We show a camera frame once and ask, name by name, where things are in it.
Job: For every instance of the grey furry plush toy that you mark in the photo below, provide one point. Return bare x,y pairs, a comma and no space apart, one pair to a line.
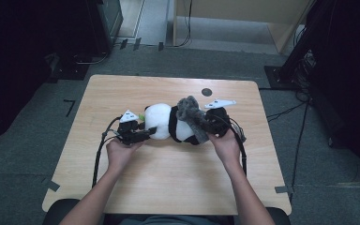
189,111

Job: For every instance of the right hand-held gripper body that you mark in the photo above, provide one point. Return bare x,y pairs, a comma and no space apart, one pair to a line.
220,122

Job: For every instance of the black metal stand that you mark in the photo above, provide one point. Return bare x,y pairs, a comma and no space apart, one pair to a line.
296,47

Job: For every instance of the black stand base plate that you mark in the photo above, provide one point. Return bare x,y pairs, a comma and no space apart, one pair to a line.
70,70

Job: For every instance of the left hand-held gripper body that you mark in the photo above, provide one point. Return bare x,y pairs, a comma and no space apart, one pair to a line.
128,132

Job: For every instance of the person's right hand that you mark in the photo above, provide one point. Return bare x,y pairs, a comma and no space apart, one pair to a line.
229,150

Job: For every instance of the dark round table grommet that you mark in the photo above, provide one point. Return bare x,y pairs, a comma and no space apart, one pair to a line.
206,92

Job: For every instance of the person's left hand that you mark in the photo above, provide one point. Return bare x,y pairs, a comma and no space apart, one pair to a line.
118,156

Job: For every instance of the grey floor tape strip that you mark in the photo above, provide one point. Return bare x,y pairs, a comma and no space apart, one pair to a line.
282,189
51,185

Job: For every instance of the person's dark clothing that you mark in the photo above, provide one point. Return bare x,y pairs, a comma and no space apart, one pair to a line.
168,220

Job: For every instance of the black and white panda plush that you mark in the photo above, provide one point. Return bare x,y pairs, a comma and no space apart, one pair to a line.
159,120

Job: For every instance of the light wooden cabinet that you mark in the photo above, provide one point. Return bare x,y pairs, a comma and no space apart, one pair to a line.
231,11

